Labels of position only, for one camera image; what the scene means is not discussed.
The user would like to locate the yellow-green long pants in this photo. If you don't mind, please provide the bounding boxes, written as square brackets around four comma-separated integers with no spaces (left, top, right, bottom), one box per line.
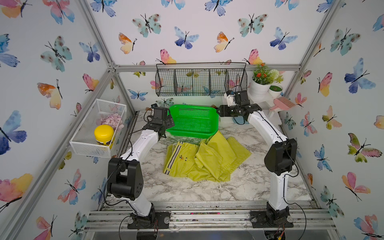
[163,132,252,183]

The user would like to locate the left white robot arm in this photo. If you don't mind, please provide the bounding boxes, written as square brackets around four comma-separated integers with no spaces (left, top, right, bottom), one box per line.
[106,104,175,217]

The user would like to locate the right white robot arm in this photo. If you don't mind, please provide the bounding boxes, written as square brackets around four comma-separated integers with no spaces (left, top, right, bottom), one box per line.
[217,91,297,211]

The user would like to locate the potted plant white pot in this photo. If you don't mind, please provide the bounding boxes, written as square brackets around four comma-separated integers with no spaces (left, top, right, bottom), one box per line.
[250,63,284,99]

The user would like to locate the green plastic basket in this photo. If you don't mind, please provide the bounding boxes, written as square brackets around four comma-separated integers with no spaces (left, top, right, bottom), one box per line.
[167,105,219,139]

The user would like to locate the small white green cup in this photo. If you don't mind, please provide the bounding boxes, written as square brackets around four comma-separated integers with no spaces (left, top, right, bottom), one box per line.
[268,85,283,99]

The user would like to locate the pink dustpan brush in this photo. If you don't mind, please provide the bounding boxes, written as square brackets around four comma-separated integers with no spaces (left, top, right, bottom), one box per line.
[269,97,296,111]

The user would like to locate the pink artificial flowers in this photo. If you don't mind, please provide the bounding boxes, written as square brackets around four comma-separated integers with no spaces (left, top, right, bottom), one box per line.
[100,114,124,131]

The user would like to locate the yellow lidded jar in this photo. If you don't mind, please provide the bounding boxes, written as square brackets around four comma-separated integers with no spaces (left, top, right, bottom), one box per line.
[94,125,115,146]

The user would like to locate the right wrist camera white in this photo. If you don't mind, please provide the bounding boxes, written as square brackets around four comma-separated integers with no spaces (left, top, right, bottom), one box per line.
[224,91,236,107]

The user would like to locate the black wire wall basket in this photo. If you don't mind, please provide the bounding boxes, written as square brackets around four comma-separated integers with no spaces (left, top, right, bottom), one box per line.
[155,63,248,98]

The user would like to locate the white mesh wall basket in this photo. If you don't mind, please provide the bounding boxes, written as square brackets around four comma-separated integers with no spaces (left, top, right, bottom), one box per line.
[70,99,127,158]

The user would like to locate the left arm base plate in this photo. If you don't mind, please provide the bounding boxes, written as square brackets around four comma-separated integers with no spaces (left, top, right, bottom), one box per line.
[127,211,171,230]

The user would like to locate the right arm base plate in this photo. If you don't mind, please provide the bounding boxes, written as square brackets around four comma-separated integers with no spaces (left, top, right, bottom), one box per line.
[250,209,294,229]

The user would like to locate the aluminium front rail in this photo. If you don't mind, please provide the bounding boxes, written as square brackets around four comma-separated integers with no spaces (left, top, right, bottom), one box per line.
[85,209,336,232]

